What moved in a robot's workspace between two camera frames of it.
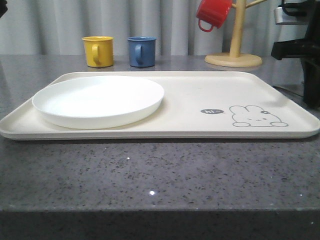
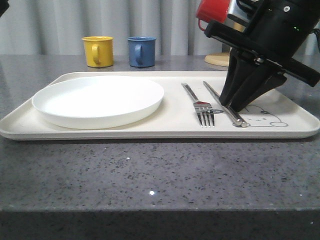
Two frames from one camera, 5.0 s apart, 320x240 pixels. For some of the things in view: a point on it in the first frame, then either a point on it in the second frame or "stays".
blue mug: x=142 y=51 stays
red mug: x=215 y=12 stays
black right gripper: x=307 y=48 -> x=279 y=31
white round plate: x=99 y=102 stays
